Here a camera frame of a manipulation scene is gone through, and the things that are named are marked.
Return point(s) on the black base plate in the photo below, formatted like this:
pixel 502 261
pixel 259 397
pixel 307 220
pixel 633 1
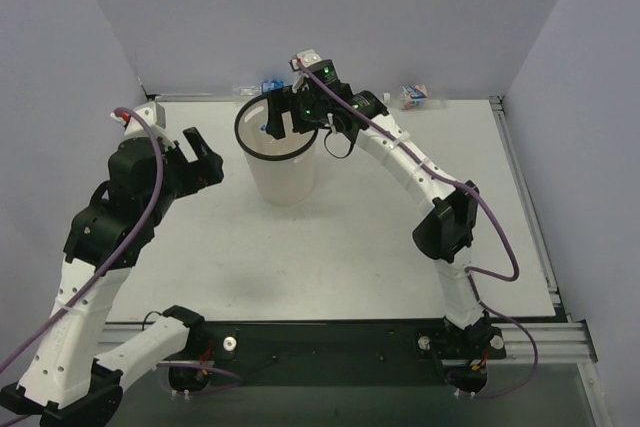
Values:
pixel 341 353

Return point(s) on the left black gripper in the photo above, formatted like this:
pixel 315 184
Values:
pixel 190 167

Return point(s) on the aluminium right side rail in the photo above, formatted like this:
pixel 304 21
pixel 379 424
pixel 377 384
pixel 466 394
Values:
pixel 529 213

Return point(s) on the aluminium rail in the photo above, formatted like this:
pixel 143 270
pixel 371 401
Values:
pixel 241 100
pixel 529 213
pixel 557 343

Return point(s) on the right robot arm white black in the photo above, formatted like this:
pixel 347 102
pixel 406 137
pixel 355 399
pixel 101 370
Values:
pixel 449 206

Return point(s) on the white blue label plastic bottle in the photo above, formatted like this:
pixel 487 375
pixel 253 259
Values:
pixel 412 97

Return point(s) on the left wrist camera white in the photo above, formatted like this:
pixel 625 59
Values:
pixel 151 113

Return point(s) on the aluminium back rail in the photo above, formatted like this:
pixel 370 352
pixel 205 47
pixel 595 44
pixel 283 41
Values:
pixel 241 100

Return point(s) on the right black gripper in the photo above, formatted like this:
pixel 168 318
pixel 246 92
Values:
pixel 289 103

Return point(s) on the aluminium front rail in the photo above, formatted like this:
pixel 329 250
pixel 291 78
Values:
pixel 557 343

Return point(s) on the white bin with black rim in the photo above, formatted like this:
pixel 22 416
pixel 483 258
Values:
pixel 283 170

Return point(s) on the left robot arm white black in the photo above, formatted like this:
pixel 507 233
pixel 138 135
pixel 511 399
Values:
pixel 68 382

